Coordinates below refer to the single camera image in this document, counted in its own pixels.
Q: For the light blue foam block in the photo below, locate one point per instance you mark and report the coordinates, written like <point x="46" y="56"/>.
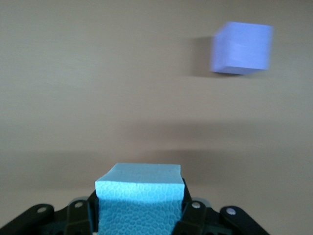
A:
<point x="139" y="200"/>

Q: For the purple foam block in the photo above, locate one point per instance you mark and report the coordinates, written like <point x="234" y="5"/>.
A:
<point x="240" y="47"/>

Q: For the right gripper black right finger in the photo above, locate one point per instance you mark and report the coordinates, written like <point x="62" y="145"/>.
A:
<point x="207" y="220"/>

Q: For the brown paper table cover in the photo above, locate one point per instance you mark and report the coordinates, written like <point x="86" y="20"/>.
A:
<point x="97" y="85"/>

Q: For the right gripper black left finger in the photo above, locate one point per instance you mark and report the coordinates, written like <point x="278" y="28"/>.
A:
<point x="61" y="220"/>

